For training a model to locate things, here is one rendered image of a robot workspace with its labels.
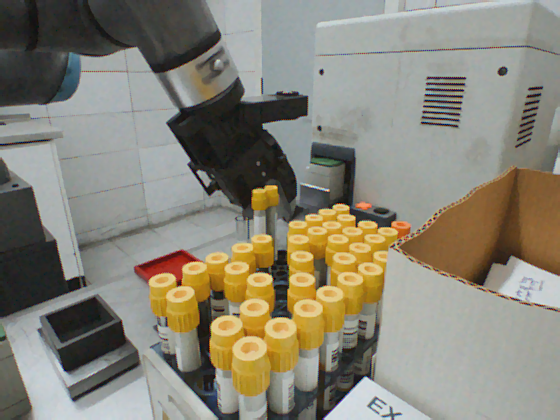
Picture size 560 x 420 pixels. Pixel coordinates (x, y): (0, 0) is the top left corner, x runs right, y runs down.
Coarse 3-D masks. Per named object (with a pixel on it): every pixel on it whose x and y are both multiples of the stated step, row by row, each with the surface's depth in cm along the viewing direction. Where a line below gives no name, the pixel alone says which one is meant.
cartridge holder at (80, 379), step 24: (72, 312) 31; (96, 312) 33; (48, 336) 28; (72, 336) 31; (96, 336) 28; (120, 336) 30; (72, 360) 27; (96, 360) 28; (120, 360) 28; (72, 384) 26; (96, 384) 27
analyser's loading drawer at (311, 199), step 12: (300, 192) 55; (312, 192) 53; (324, 192) 52; (348, 192) 61; (300, 204) 55; (312, 204) 54; (324, 204) 52; (336, 204) 53; (300, 216) 49; (288, 228) 51
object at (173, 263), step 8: (160, 256) 46; (168, 256) 46; (176, 256) 47; (184, 256) 47; (192, 256) 46; (144, 264) 44; (152, 264) 45; (160, 264) 45; (168, 264) 45; (176, 264) 45; (184, 264) 45; (136, 272) 43; (144, 272) 42; (152, 272) 43; (160, 272) 43; (168, 272) 43; (176, 272) 43; (144, 280) 42; (176, 280) 40
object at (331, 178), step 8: (312, 168) 53; (320, 168) 52; (328, 168) 51; (336, 168) 52; (344, 168) 53; (312, 176) 53; (320, 176) 52; (328, 176) 51; (336, 176) 52; (344, 176) 54; (312, 184) 54; (320, 184) 53; (328, 184) 52; (336, 184) 53; (336, 192) 53
